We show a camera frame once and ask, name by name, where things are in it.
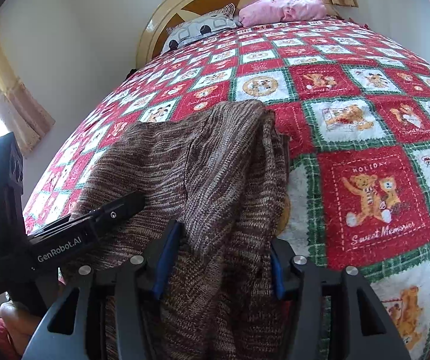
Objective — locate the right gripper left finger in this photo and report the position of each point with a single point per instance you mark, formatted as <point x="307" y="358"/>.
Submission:
<point x="121" y="300"/>

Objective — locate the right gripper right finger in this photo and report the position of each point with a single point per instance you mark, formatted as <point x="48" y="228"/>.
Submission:
<point x="331" y="314"/>

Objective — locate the brown knit sweater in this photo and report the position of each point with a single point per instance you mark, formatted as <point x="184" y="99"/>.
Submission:
<point x="222" y="172"/>

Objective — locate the left hand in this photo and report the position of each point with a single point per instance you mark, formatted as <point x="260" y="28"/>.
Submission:
<point x="21" y="325"/>

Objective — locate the yellow curtain left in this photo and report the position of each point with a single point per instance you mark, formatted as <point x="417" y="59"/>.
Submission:
<point x="20" y="111"/>

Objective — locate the red teddy bear quilt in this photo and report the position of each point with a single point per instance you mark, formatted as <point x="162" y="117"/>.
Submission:
<point x="353" y="107"/>

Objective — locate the grey patterned pillow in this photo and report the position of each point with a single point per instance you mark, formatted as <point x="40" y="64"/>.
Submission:
<point x="201" y="27"/>

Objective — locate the pink pillow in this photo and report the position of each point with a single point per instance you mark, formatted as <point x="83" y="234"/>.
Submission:
<point x="281" y="11"/>

